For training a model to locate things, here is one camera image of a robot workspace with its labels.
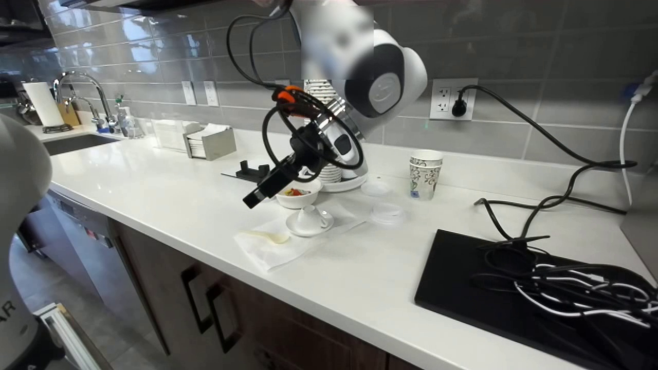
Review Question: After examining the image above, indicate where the white teacup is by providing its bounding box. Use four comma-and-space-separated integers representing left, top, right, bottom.
297, 205, 330, 231

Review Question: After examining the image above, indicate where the white saucer plate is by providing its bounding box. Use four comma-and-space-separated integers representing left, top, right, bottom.
286, 208, 335, 238

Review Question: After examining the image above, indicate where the stack of white dishes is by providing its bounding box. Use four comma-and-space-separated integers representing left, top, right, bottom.
318, 163, 369, 194
303, 79, 338, 105

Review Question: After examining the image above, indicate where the white bowl with food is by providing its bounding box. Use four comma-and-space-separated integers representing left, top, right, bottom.
276, 179, 323, 210

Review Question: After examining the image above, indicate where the black holder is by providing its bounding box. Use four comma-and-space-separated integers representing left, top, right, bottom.
221, 160, 273, 184

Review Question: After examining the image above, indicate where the grey napkin box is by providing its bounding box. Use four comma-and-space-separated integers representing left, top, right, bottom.
184, 125, 237, 161

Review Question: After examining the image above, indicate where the white plastic spoon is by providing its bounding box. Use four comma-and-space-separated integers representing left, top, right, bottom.
242, 230, 290, 245

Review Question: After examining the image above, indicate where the stack of white napkins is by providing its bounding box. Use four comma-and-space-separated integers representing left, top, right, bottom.
188, 123, 230, 157

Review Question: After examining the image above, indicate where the clear plastic lid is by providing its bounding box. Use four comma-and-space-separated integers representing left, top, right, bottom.
369, 202, 409, 226

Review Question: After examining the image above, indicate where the white paper napkin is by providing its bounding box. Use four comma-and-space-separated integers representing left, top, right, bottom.
234, 200, 369, 272

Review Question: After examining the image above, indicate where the patterned paper cup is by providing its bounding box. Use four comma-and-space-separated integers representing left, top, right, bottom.
409, 150, 444, 200

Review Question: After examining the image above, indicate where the clear plastic container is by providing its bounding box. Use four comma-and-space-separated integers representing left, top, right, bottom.
151, 119, 202, 153

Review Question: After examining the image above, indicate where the soap bottle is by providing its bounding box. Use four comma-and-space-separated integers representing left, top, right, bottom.
115, 95, 136, 139

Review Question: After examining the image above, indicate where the brown cabinet door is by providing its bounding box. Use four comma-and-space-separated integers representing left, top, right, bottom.
198, 260, 389, 370
108, 218, 258, 370

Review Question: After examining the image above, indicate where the black flat board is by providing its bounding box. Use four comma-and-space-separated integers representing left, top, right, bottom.
414, 229, 658, 370

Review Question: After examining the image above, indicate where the tall chrome tap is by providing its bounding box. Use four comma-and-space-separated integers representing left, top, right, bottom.
53, 71, 119, 134

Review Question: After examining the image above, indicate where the small chrome tap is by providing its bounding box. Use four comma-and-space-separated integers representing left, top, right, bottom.
66, 96, 105, 130

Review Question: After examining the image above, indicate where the sink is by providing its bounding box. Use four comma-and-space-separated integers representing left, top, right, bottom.
42, 133, 122, 157

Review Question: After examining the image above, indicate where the wooden block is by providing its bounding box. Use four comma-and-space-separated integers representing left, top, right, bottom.
57, 100, 82, 127

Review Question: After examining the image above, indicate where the steel dishwasher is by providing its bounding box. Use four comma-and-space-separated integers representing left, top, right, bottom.
45, 189, 171, 356

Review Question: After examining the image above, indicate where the paper towel roll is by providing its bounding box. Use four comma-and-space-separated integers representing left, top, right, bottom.
21, 80, 73, 135

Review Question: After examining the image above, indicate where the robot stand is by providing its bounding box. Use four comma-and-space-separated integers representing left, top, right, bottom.
32, 302, 115, 370

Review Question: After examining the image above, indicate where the dark upper cabinet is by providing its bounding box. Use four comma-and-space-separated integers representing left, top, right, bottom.
0, 0, 56, 50

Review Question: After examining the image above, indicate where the white double wall socket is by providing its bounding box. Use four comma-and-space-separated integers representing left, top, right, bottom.
429, 78, 479, 122

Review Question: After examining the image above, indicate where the black door handle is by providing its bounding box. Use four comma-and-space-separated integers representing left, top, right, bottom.
206, 282, 243, 355
180, 264, 214, 335

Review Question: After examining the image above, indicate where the black cable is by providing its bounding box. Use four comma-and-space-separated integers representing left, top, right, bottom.
451, 84, 638, 242

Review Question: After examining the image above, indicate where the heap of black and white cables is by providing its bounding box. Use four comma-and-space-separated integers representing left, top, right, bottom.
470, 234, 658, 340

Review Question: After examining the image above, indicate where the white cable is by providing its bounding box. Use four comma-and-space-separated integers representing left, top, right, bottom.
618, 68, 658, 207

